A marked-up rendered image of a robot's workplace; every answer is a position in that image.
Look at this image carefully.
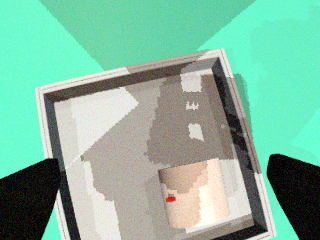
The beige cylinder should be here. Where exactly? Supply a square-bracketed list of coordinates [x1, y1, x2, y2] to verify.
[157, 157, 231, 229]

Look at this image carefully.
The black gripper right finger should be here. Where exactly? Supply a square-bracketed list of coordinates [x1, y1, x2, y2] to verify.
[267, 153, 320, 240]

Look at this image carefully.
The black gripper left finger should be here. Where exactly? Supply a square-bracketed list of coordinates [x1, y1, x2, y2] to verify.
[0, 159, 61, 240]

